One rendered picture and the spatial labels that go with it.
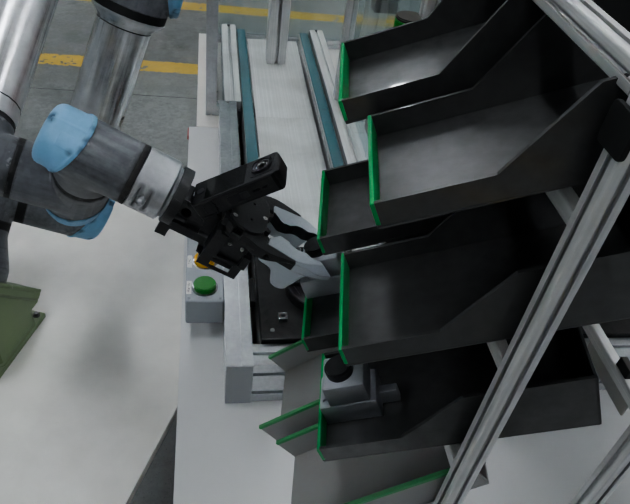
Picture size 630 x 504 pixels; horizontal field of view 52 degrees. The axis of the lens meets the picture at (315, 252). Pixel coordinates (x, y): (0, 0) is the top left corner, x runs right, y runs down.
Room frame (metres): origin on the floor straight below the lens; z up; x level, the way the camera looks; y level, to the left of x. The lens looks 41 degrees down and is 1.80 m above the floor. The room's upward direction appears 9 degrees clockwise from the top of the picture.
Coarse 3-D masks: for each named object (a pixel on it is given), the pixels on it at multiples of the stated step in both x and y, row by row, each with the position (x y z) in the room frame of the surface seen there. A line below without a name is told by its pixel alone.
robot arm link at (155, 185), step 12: (156, 156) 0.60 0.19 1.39; (168, 156) 0.61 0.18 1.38; (144, 168) 0.58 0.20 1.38; (156, 168) 0.58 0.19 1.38; (168, 168) 0.59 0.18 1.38; (180, 168) 0.60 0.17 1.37; (144, 180) 0.57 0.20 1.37; (156, 180) 0.57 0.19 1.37; (168, 180) 0.58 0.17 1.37; (180, 180) 0.59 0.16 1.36; (132, 192) 0.56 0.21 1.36; (144, 192) 0.57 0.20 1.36; (156, 192) 0.57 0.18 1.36; (168, 192) 0.57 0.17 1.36; (132, 204) 0.56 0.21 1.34; (144, 204) 0.57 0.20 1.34; (156, 204) 0.56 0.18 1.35; (168, 204) 0.57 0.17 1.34; (156, 216) 0.57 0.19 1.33
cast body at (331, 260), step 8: (312, 240) 0.61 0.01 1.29; (304, 248) 0.60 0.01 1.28; (312, 248) 0.60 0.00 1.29; (320, 248) 0.60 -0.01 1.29; (312, 256) 0.59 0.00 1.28; (320, 256) 0.59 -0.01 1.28; (328, 256) 0.59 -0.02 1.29; (336, 256) 0.59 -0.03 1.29; (328, 264) 0.59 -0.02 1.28; (336, 264) 0.59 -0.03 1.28; (336, 272) 0.59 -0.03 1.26; (304, 280) 0.59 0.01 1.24; (312, 280) 0.59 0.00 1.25; (320, 280) 0.59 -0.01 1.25; (328, 280) 0.59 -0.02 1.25; (336, 280) 0.59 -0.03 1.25; (304, 288) 0.59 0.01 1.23; (312, 288) 0.59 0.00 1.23; (320, 288) 0.59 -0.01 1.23; (328, 288) 0.59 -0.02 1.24; (336, 288) 0.59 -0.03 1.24; (312, 296) 0.59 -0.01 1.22
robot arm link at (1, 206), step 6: (0, 198) 0.80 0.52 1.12; (6, 198) 0.80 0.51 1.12; (0, 204) 0.80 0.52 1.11; (6, 204) 0.80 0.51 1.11; (12, 204) 0.80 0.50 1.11; (18, 204) 0.81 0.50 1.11; (24, 204) 0.81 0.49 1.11; (0, 210) 0.79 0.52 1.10; (6, 210) 0.80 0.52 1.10; (12, 210) 0.80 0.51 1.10; (18, 210) 0.80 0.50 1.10; (24, 210) 0.81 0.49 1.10; (0, 216) 0.79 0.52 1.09; (6, 216) 0.80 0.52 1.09; (12, 216) 0.80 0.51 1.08; (18, 216) 0.81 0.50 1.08; (18, 222) 0.82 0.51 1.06
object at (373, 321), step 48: (576, 192) 0.51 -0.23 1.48; (432, 240) 0.50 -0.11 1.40; (480, 240) 0.51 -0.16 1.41; (528, 240) 0.50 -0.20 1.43; (624, 240) 0.47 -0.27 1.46; (384, 288) 0.46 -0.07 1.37; (432, 288) 0.45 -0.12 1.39; (480, 288) 0.44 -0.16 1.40; (528, 288) 0.38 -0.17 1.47; (624, 288) 0.38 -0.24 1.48; (384, 336) 0.40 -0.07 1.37; (432, 336) 0.38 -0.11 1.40; (480, 336) 0.38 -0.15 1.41
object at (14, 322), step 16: (0, 288) 0.69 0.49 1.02; (16, 288) 0.73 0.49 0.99; (32, 288) 0.77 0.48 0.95; (0, 304) 0.69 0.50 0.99; (16, 304) 0.73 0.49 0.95; (32, 304) 0.76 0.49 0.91; (0, 320) 0.68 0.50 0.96; (16, 320) 0.72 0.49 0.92; (32, 320) 0.75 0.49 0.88; (0, 336) 0.67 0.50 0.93; (16, 336) 0.71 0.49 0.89; (0, 352) 0.66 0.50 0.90; (16, 352) 0.69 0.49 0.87; (0, 368) 0.65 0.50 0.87
